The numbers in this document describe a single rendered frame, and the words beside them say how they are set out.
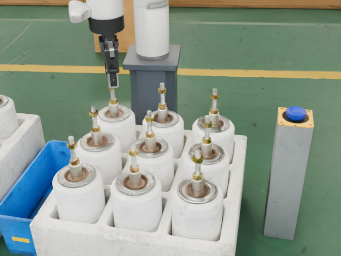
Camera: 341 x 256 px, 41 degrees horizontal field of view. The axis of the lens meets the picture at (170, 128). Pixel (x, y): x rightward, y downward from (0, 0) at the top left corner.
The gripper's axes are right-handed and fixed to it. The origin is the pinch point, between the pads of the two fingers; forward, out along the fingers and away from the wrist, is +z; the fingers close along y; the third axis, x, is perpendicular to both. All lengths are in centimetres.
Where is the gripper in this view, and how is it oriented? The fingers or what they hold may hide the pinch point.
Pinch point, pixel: (111, 75)
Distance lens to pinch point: 103.4
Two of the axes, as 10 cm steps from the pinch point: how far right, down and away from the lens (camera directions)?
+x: -9.7, 1.3, -1.8
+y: -2.2, -5.2, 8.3
